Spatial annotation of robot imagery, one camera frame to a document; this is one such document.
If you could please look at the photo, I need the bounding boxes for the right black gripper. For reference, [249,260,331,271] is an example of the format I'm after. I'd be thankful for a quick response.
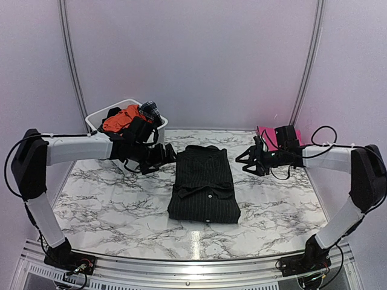
[235,145,287,176]

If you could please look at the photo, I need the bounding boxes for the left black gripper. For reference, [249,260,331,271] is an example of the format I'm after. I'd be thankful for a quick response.
[131,142,180,175]

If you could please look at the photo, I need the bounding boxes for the magenta pink trousers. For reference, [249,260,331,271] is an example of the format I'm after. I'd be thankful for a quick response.
[256,125,303,152]

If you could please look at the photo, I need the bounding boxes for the black striped garment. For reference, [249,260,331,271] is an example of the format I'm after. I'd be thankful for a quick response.
[167,145,241,224]

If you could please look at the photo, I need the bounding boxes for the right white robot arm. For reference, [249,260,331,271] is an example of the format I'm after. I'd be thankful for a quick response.
[236,137,386,271]

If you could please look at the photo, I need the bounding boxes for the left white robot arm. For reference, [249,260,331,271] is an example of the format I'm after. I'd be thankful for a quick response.
[4,129,176,269]

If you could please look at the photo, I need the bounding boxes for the white plastic laundry bin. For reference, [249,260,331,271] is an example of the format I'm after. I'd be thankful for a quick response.
[85,98,169,170]

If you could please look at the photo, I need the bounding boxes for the plaid grey garment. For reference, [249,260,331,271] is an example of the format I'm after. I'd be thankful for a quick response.
[139,101,161,121]

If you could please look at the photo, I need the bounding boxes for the orange garment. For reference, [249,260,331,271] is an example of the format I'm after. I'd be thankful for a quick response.
[102,105,152,133]

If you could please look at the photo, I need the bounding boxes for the black garment in bin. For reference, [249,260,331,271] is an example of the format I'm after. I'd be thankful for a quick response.
[106,107,122,118]

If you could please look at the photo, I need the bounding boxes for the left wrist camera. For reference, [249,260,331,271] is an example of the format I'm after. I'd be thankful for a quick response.
[123,117,159,146]

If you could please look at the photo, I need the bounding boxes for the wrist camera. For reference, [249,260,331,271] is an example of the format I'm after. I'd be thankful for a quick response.
[123,117,159,146]
[275,125,303,150]

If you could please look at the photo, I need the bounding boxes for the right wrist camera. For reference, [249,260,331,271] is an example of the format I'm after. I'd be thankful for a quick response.
[275,125,303,150]

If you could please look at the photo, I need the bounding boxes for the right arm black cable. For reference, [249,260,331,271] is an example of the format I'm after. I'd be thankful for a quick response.
[302,126,387,209]

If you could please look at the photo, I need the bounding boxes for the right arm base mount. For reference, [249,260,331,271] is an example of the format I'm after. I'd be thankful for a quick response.
[275,254,331,277]

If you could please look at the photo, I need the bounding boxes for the aluminium front rail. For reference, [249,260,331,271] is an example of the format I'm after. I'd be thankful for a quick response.
[10,240,365,289]

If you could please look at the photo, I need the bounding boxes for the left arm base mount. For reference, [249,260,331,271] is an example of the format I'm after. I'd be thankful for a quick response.
[44,250,96,276]

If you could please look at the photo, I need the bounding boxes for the right aluminium wall post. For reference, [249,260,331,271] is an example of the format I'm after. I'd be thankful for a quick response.
[288,0,326,126]

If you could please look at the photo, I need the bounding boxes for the aluminium wall post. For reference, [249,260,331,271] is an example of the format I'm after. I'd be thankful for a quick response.
[288,0,326,126]
[57,0,93,134]

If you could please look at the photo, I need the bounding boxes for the left aluminium wall post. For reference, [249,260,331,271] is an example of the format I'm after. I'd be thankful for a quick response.
[57,0,93,134]

